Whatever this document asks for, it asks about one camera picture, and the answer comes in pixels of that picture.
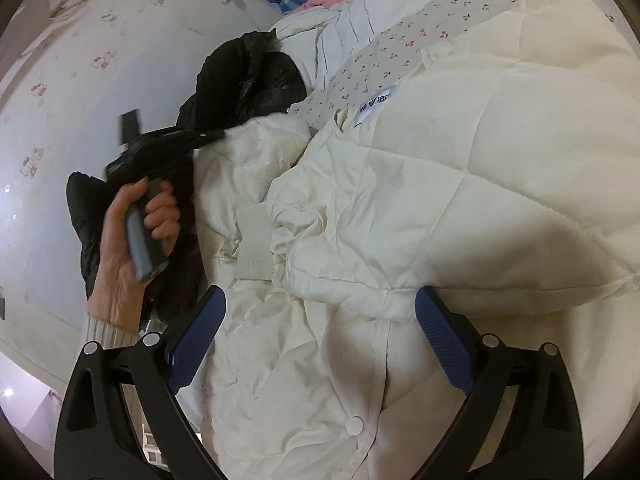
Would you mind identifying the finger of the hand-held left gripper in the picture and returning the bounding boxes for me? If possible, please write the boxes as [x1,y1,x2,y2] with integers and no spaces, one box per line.
[190,128,226,155]

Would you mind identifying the person's left forearm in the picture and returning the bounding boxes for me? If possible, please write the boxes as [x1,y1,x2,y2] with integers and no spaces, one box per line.
[79,310,142,350]

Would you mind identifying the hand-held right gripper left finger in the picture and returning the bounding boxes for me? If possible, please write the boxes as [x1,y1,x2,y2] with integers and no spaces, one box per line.
[54,285,228,480]

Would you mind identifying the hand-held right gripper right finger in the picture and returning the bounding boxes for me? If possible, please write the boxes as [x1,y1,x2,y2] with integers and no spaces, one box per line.
[414,285,585,480]

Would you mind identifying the white quilted blanket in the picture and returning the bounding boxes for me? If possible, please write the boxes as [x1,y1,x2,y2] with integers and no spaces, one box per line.
[177,0,640,480]

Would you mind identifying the person's left hand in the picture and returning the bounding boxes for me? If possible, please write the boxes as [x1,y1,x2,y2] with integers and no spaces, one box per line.
[87,178,182,334]

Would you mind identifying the black puffer jacket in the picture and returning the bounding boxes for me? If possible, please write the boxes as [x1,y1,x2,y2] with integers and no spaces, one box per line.
[66,31,308,328]

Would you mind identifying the floral bed sheet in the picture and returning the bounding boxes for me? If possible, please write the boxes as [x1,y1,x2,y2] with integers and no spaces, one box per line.
[287,0,618,133]

